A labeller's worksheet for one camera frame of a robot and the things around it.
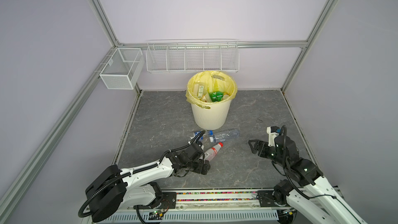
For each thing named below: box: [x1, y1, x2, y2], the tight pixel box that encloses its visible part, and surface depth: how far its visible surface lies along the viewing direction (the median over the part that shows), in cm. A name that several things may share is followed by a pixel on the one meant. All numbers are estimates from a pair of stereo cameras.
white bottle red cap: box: [203, 142, 224, 162], surface depth 86 cm
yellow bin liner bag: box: [185, 70, 238, 109], surface depth 93 cm
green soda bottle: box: [208, 91, 224, 103], surface depth 98 cm
